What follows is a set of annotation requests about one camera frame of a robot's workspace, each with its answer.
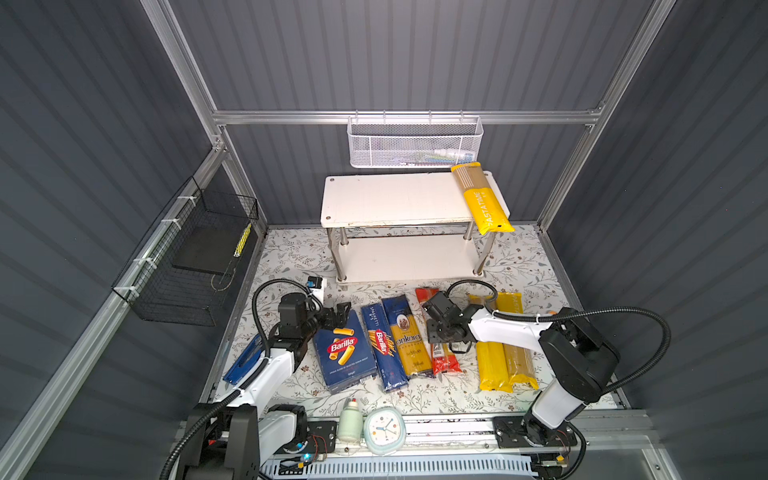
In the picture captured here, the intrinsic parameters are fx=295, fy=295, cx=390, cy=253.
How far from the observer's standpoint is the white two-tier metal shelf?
0.77 meters

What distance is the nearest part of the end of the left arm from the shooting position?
28.4 inches

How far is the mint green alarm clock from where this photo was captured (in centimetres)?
72
